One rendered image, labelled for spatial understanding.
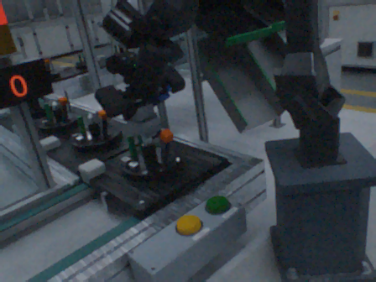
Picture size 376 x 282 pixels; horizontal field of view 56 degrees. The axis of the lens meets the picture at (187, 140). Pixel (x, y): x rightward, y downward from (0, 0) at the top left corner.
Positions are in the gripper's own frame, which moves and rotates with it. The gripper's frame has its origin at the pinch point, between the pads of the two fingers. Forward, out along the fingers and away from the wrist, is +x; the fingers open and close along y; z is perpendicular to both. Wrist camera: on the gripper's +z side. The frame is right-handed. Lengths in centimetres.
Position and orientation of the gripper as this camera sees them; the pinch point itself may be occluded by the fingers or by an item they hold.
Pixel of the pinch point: (137, 105)
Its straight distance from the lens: 74.3
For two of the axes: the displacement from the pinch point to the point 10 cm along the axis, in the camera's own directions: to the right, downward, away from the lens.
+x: -3.2, 5.5, 7.7
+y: -7.3, 3.8, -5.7
